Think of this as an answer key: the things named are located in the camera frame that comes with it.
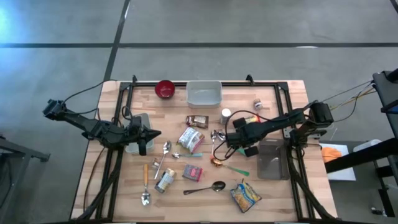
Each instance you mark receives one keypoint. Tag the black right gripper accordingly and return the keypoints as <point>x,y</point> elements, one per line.
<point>253,130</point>

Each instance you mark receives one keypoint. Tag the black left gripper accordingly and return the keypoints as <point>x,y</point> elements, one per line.
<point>132,135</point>

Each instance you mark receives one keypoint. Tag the red yellow ramen packet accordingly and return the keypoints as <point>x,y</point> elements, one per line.
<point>252,119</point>

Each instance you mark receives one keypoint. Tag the large silver spoon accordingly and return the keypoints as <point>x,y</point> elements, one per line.
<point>167,147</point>

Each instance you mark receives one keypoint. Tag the small saffron jar cork stopper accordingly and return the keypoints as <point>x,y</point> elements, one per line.
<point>155,163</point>

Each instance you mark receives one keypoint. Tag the seasoning jar gold lid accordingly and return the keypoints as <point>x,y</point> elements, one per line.
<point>164,182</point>

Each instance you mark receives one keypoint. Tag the pale grey plastic bin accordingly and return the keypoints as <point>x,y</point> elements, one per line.
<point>203,96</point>

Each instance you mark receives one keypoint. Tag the yellow blue noodle packet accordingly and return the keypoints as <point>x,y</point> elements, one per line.
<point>245,196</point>

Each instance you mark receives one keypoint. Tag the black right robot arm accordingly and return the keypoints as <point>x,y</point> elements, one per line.
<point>286,119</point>

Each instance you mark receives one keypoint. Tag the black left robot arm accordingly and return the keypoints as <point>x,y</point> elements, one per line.
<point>90,124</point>

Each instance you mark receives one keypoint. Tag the bagel seasoning jar white lid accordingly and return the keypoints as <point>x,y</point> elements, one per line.
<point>225,113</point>

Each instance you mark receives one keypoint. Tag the small clear glass jar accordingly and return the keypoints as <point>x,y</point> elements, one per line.
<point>257,104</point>

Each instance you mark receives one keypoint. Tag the dark grey plastic bin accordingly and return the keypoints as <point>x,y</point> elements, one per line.
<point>273,161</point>

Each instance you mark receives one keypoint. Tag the white red foil pouch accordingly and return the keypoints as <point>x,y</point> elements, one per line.
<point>190,140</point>

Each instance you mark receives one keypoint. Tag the brown snack packet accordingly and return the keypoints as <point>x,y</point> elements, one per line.
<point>197,121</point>

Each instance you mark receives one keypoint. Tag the red bowl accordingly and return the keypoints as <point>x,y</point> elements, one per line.
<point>164,89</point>

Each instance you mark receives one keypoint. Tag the dark metal spoon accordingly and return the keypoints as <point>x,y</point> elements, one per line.
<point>218,186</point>

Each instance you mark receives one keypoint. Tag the orange cloth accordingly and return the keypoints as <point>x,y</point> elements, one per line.
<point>331,154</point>

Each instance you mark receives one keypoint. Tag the white sheet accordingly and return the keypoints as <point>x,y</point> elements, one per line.
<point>342,174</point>

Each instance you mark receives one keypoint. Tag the black metal stand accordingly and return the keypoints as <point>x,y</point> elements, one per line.
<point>357,159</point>

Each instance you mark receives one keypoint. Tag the grey metal table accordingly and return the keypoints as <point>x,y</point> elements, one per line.
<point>21,153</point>

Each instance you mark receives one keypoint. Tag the white plastic container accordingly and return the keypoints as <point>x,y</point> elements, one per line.
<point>367,144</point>

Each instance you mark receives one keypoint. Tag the black equipment cart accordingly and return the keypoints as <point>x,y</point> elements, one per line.
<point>385,93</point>

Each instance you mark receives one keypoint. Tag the small black device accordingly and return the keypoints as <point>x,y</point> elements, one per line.
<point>377,211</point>

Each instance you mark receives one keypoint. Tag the black aluminium frame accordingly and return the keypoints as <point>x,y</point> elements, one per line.
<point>236,84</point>

